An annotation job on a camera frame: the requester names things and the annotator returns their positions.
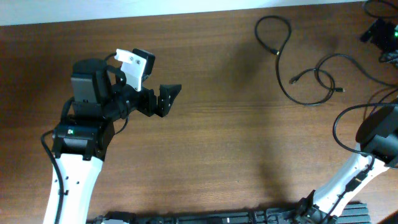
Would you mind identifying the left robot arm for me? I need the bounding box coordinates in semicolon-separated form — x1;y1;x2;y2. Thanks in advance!
43;58;182;223

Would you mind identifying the black USB cable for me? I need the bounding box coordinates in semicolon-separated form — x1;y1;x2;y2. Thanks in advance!
289;53;398;94
254;15;336;106

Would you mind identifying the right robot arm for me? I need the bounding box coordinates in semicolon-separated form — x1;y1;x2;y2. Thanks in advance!
292;100;397;223

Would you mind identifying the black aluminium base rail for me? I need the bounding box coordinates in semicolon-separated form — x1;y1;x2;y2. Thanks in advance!
86;203;371;224

